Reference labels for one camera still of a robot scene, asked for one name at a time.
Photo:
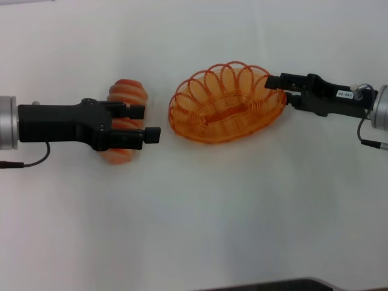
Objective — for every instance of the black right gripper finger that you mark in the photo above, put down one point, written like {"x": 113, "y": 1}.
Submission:
{"x": 282, "y": 82}
{"x": 292, "y": 98}

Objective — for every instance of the orange striped bread loaf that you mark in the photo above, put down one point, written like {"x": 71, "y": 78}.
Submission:
{"x": 130, "y": 89}

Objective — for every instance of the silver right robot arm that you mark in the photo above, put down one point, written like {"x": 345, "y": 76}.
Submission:
{"x": 380, "y": 109}

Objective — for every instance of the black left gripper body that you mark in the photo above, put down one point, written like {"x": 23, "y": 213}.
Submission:
{"x": 60, "y": 124}

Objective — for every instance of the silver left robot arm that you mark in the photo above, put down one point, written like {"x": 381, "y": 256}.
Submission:
{"x": 7, "y": 122}

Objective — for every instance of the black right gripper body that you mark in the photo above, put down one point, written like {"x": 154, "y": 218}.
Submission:
{"x": 333, "y": 97}

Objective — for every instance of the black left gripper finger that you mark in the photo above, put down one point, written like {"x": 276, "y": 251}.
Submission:
{"x": 130, "y": 111}
{"x": 130, "y": 138}

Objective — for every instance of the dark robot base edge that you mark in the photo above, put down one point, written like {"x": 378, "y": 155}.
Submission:
{"x": 303, "y": 285}

